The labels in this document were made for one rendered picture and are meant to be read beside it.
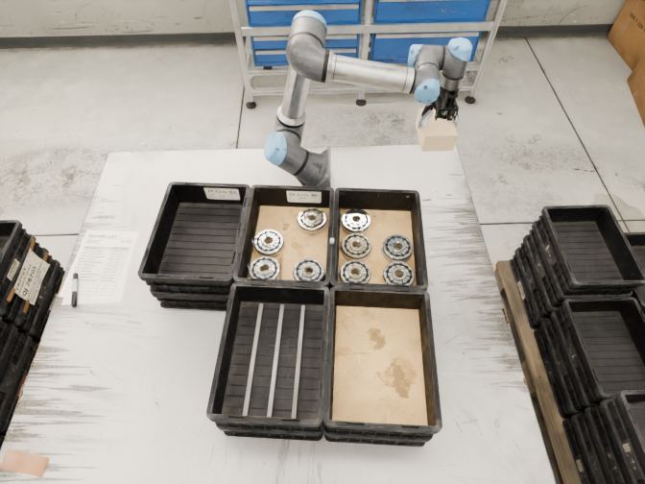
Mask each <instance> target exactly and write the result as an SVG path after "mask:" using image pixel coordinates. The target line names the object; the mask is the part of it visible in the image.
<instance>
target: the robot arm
mask: <svg viewBox="0 0 645 484"><path fill-rule="evenodd" d="M326 34H327V26H326V22H325V20H324V19H323V17H322V16H321V15H320V14H319V13H317V12H313V11H302V12H299V13H297V14H296V15H295V17H294V19H293V20H292V23H291V30H290V34H289V39H288V43H287V47H286V57H287V60H288V62H289V69H288V75H287V81H286V86H285V91H284V97H283V103H282V105H281V106H280V107H279V108H278V110H277V114H276V118H275V128H274V132H273V133H272V134H271V135H270V136H269V137H268V139H267V143H266V144H265V147H264V156H265V159H266V160H267V161H269V162H270V163H271V164H273V165H275V166H277V167H279V168H281V169H282V170H284V171H286V172H287V173H289V174H291V175H293V176H294V177H295V178H296V179H297V180H298V181H299V182H300V184H301V185H302V186H317V185H318V184H319V183H320V182H321V180H322V179H323V177H324V175H325V173H326V170H327V167H328V159H327V157H325V156H324V155H322V154H318V153H313V152H309V151H307V150H306V149H304V148H303V147H301V146H300V145H301V139H302V133H303V128H304V124H305V120H306V113H305V111H304V108H305V103H306V99H307V95H308V91H309V86H310V83H311V80H312V81H315V82H320V83H327V82H329V81H335V82H341V83H347V84H353V85H362V86H368V87H374V88H380V89H386V90H391V91H397V92H403V93H409V94H415V96H416V99H417V101H419V102H420V103H422V104H427V105H426V106H425V107H424V109H423V111H422V114H421V116H420V119H419V121H418V129H419V128H420V127H421V126H423V127H426V126H427V125H428V122H429V119H430V117H431V116H432V115H433V113H434V111H433V109H434V110H435V111H436V113H435V120H436V121H437V118H439V119H440V118H442V119H446V120H447V121H453V123H454V125H455V128H457V125H458V127H459V124H458V121H459V115H458V111H459V107H458V104H457V102H456V99H455V98H457V97H458V92H459V90H460V87H461V85H462V82H463V79H464V78H465V77H466V76H465V73H466V68H467V65H468V61H469V60H470V55H471V50H472V44H471V42H470V41H469V40H468V39H466V38H463V37H457V38H453V39H451V40H450V42H449V44H448V45H444V46H441V45H424V44H421V45H420V44H414V45H412V46H411V47H410V50H409V56H408V67H406V66H400V65H394V64H388V63H384V62H378V61H372V60H361V59H356V58H351V57H345V56H339V55H334V54H333V52H332V51H331V50H327V49H324V44H325V37H326ZM439 71H442V74H441V78H440V75H439ZM436 114H437V116H436Z"/></svg>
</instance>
